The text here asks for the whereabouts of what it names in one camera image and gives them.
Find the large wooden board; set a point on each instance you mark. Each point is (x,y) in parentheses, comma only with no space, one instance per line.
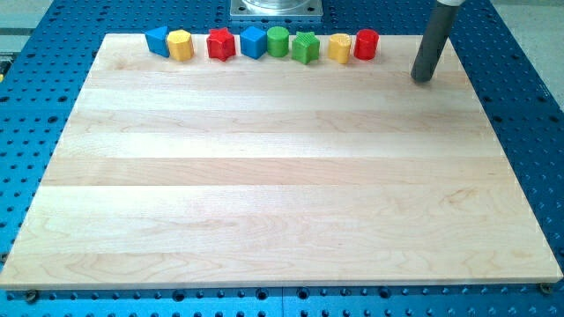
(270,172)

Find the green star block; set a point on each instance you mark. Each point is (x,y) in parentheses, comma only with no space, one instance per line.
(305,47)

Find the blue cube block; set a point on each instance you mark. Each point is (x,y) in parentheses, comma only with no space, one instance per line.
(253,42)

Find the green cylinder block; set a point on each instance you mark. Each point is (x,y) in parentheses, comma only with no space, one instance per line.
(278,41)

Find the red star block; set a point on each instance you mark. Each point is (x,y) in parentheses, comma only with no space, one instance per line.
(220,44)

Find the yellow hexagon block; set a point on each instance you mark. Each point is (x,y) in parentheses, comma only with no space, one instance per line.
(180,45)

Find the blue triangle block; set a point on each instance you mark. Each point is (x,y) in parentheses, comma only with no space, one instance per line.
(156,40)

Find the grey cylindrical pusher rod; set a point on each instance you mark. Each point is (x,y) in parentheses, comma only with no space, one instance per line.
(440,23)

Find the left board clamp screw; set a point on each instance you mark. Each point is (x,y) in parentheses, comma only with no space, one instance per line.
(31,296)

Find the board clamp screw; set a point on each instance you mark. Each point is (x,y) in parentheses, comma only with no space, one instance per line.
(546,288)
(31,296)

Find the right board clamp screw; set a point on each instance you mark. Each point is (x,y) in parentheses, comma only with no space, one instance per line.
(546,288)

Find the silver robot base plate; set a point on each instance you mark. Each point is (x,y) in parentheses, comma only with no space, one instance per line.
(276,8)

